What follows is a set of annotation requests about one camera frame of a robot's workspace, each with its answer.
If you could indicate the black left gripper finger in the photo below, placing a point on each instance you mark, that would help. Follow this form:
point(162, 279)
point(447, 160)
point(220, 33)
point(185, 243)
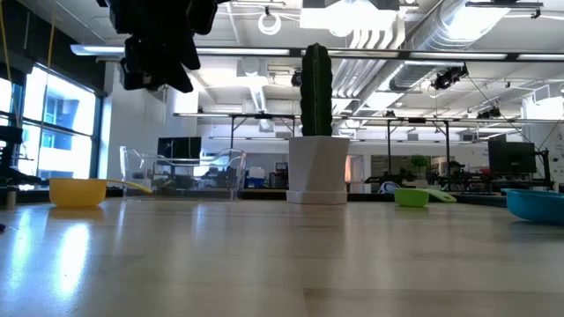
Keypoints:
point(172, 66)
point(137, 66)

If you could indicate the yellow measuring cup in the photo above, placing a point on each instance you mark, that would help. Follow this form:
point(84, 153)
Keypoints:
point(77, 193)

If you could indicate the green measuring cup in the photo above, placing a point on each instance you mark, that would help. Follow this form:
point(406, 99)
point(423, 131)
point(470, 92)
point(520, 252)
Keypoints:
point(410, 198)

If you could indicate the teal measuring cup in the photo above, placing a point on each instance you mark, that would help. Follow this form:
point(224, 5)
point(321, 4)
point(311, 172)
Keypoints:
point(535, 207)

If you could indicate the clear plastic basket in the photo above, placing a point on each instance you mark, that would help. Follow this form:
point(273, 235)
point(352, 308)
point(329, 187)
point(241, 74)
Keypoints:
point(141, 176)

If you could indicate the black computer monitor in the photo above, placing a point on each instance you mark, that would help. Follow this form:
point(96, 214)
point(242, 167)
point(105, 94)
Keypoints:
point(179, 148)
point(511, 156)

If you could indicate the blue storage bin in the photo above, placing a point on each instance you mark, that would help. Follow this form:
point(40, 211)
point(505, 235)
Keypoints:
point(255, 178)

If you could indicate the black background equipment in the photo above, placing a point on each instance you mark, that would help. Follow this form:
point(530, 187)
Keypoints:
point(11, 134)

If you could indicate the white plant pot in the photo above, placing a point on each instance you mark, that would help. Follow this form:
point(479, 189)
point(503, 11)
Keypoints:
point(317, 171)

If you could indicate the black overhead light bar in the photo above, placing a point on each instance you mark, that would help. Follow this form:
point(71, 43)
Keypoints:
point(352, 53)

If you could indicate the white and blue ball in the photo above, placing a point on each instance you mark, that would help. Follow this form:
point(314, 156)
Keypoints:
point(388, 187)

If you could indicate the green background plant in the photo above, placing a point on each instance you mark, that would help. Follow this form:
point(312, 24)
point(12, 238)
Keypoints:
point(419, 164)

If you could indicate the person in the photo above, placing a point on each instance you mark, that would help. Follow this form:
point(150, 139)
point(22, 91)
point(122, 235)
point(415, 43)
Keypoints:
point(459, 168)

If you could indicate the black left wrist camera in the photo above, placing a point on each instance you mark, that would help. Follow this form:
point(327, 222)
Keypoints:
point(202, 16)

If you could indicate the black background table frame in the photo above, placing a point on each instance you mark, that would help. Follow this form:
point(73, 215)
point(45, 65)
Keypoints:
point(264, 116)
point(416, 120)

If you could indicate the silver ventilation duct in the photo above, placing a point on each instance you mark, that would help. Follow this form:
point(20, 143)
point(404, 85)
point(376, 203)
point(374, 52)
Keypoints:
point(423, 66)

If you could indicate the black ceiling-mounted camera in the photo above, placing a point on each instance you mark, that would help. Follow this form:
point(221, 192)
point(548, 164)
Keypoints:
point(447, 78)

